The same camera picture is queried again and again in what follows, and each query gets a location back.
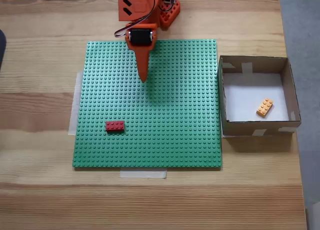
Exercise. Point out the yellow lego block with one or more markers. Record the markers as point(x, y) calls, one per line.
point(264, 108)

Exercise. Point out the green lego baseplate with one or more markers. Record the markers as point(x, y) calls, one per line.
point(175, 89)

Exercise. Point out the red lego block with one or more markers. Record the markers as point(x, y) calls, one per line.
point(115, 126)

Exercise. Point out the cardboard box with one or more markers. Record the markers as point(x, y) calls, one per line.
point(235, 129)

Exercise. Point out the wide masking tape strip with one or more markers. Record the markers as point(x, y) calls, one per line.
point(73, 109)

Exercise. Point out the white paper sheet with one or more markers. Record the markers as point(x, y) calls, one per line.
point(240, 99)

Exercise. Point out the black rounded object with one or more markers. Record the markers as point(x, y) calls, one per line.
point(2, 47)

